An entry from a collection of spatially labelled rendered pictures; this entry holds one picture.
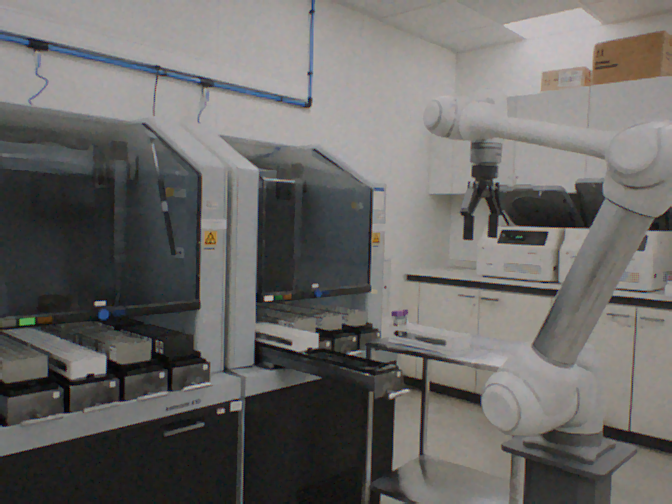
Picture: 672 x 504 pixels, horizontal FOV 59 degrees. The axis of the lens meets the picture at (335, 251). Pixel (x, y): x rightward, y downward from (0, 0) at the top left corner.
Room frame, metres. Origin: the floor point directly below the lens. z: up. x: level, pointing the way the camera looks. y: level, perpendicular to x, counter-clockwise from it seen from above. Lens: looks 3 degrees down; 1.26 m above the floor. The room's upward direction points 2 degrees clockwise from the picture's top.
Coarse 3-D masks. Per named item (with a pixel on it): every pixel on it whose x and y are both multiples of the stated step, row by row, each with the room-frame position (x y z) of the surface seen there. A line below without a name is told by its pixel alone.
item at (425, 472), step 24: (480, 336) 2.36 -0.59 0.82; (456, 360) 1.95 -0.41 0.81; (480, 360) 1.94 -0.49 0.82; (504, 360) 1.95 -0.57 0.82; (384, 480) 2.23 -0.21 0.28; (408, 480) 2.23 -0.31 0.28; (432, 480) 2.24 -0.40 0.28; (456, 480) 2.25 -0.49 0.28; (480, 480) 2.25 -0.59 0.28; (504, 480) 2.26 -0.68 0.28
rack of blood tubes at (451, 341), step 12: (408, 324) 2.24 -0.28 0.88; (396, 336) 2.18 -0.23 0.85; (408, 336) 2.18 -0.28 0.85; (420, 336) 2.19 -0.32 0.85; (432, 336) 2.06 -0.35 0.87; (444, 336) 2.02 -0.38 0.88; (456, 336) 2.02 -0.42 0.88; (468, 336) 2.05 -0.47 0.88; (420, 348) 2.10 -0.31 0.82; (432, 348) 2.05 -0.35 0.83; (444, 348) 2.02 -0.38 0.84; (456, 348) 2.00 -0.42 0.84; (468, 348) 2.05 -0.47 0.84
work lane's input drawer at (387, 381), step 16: (256, 352) 2.12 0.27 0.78; (272, 352) 2.07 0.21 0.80; (288, 352) 2.02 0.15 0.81; (304, 352) 2.00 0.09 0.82; (320, 352) 2.05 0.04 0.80; (336, 352) 2.02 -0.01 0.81; (288, 368) 2.01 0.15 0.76; (304, 368) 1.95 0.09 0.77; (320, 368) 1.90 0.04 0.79; (336, 368) 1.86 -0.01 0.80; (352, 368) 1.82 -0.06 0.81; (368, 368) 1.85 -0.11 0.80; (384, 368) 1.80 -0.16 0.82; (352, 384) 1.81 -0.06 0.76; (368, 384) 1.77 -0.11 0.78; (384, 384) 1.78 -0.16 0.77; (400, 384) 1.84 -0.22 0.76
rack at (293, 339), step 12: (264, 324) 2.23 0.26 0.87; (276, 324) 2.23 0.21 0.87; (264, 336) 2.19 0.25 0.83; (276, 336) 2.19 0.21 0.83; (288, 336) 2.04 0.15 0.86; (300, 336) 2.02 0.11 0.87; (312, 336) 2.05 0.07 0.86; (288, 348) 2.03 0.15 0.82; (300, 348) 2.01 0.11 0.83; (312, 348) 2.05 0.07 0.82
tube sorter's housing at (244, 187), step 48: (240, 192) 2.05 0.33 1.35; (384, 192) 2.63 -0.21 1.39; (240, 240) 2.05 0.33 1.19; (384, 240) 2.64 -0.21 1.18; (240, 288) 2.06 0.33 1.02; (240, 336) 2.06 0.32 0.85; (288, 384) 2.11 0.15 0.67; (336, 384) 2.30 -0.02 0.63; (240, 432) 1.99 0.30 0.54; (288, 432) 2.11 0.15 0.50; (336, 432) 2.30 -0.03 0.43; (384, 432) 2.53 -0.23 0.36; (240, 480) 1.98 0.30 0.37; (288, 480) 2.12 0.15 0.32; (336, 480) 2.31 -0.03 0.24
